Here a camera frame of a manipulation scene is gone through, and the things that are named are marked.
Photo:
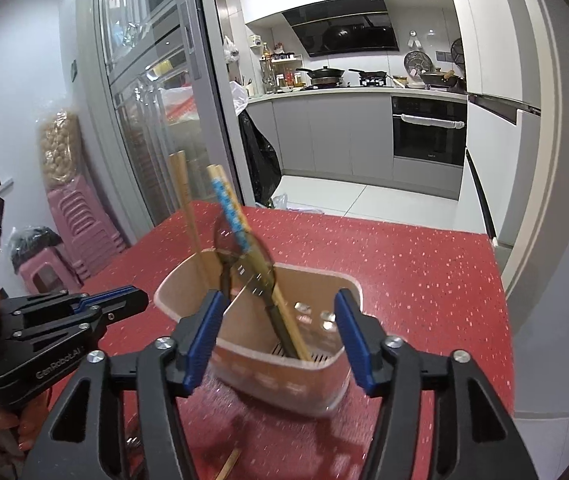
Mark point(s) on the stack of pink stools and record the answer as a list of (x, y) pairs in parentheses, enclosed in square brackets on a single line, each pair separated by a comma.
[(84, 230)]

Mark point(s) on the black built-in oven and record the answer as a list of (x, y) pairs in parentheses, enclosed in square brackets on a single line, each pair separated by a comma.
[(429, 132)]

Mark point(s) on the black plastic bag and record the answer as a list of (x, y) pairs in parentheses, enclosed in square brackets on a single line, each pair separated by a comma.
[(34, 245)]

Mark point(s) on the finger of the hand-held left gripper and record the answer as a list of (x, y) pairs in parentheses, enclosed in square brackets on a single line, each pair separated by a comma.
[(64, 327), (114, 297)]

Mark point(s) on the black trash bag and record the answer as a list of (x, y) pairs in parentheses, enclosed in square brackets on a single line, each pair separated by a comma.
[(259, 160)]

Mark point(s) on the blue patterned chopstick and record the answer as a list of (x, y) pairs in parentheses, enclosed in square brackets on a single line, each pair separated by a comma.
[(227, 200)]

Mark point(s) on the plain wooden chopstick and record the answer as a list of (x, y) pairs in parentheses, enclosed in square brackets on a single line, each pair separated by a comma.
[(184, 195)]

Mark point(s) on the beige cutlery holder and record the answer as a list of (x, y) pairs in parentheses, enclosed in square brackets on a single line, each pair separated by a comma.
[(284, 390)]

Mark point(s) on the grey kitchen cabinets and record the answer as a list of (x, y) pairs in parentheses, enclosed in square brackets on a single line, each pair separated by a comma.
[(334, 135)]

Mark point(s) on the glass sliding door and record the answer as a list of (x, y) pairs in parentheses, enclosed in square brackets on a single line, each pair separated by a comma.
[(149, 110)]

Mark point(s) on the black wok with lid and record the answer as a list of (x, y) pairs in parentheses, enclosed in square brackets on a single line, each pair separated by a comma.
[(322, 76)]

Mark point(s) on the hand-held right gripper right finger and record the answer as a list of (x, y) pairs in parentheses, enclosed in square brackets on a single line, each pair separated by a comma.
[(359, 345)]

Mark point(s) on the condiment rack with bottles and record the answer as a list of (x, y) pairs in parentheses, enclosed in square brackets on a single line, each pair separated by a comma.
[(279, 70)]

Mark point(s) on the black round fan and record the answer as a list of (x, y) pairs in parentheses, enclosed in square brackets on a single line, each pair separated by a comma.
[(458, 52)]

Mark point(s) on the white plastic bag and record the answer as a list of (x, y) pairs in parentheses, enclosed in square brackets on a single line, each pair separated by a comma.
[(239, 100)]

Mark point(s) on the black frying pan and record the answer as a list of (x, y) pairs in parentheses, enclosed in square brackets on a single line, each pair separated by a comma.
[(372, 79)]

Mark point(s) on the black range hood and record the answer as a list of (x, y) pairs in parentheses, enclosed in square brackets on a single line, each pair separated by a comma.
[(339, 25)]

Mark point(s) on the clear bag of nuts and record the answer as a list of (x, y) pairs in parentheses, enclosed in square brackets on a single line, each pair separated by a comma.
[(59, 150)]

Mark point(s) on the single pink stool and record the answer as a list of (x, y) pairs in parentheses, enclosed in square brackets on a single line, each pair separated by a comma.
[(64, 272)]

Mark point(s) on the yellow patterned chopstick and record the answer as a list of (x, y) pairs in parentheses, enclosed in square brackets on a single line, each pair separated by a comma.
[(227, 465)]

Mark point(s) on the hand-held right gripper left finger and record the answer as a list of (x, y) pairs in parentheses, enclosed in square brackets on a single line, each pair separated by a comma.
[(199, 345)]

